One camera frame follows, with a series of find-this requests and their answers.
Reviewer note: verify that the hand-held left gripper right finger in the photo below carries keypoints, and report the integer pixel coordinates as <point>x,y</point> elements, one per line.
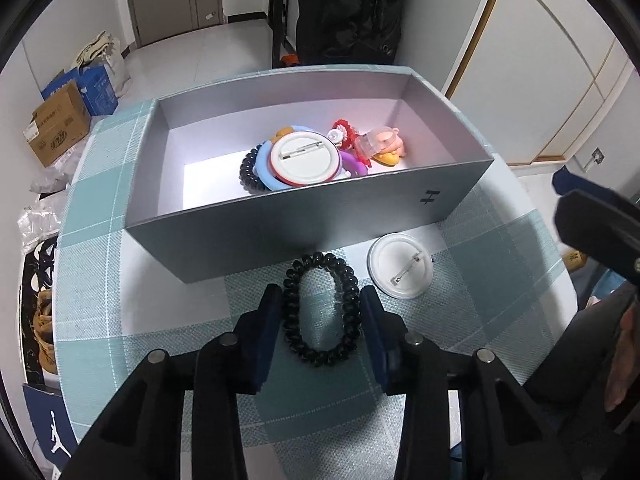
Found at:
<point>374,342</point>

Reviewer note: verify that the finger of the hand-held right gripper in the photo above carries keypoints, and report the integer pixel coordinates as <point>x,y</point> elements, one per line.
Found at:
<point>575,180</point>

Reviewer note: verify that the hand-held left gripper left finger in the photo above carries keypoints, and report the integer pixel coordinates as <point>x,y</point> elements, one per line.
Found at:
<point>267,340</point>

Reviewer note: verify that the grey cardboard box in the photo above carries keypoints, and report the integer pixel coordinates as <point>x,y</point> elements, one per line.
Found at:
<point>250,240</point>

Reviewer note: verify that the red rimmed white pin badge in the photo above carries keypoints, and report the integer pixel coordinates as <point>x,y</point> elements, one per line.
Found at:
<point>305,160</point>

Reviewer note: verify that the red frilly hair accessory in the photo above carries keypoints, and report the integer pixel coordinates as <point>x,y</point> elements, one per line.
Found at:
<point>344,127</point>

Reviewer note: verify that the person's right hand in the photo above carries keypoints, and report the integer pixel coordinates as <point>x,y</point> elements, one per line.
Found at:
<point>622,355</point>

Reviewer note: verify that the small brown box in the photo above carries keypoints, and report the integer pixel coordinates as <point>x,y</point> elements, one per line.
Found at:
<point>575,260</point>

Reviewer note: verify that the teal checked tablecloth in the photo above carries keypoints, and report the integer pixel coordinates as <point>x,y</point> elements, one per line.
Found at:
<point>175,320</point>

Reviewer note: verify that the white wardrobe with wood trim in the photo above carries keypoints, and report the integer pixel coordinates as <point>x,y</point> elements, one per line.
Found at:
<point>540,60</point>

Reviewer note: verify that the person's dark trousers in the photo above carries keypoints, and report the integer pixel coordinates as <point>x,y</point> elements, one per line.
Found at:
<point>575,360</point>

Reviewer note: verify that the pink toy figure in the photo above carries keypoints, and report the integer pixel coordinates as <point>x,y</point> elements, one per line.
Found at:
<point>385,140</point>

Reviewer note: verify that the tan leather boot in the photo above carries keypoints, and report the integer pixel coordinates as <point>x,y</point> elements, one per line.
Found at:
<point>45,330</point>

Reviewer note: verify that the blue shoe box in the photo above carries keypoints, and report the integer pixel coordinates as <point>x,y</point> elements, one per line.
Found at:
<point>50,425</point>

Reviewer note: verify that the black white patterned bag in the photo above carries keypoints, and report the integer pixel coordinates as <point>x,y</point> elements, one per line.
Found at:
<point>47,255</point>

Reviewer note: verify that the crumpled clear plastic wrap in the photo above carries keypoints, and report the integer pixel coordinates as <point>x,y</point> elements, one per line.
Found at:
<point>37,220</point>
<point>50,180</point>

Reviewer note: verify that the large black bag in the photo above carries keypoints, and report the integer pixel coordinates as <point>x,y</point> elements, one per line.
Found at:
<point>350,20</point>

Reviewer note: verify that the orange object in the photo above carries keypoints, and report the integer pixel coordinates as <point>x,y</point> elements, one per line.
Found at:
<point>290,59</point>

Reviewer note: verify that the brown cardboard box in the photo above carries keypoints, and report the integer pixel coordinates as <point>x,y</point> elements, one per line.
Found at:
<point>55,130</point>

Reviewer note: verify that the blue cardboard box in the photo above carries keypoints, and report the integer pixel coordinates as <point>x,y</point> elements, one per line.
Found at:
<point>97,90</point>

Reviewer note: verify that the white plastic bag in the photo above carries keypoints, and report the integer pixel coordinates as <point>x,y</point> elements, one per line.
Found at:
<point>120,72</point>

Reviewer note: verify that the black clothes rack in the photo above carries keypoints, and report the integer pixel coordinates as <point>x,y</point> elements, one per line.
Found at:
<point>279,10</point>

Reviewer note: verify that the beige canvas tote bag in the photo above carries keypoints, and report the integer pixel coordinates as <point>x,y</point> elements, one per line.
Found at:
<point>95,50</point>

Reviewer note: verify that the grey room door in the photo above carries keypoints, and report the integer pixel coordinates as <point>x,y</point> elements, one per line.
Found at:
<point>165,0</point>

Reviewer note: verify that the wall socket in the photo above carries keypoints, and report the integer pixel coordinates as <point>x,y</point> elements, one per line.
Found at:
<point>593,156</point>

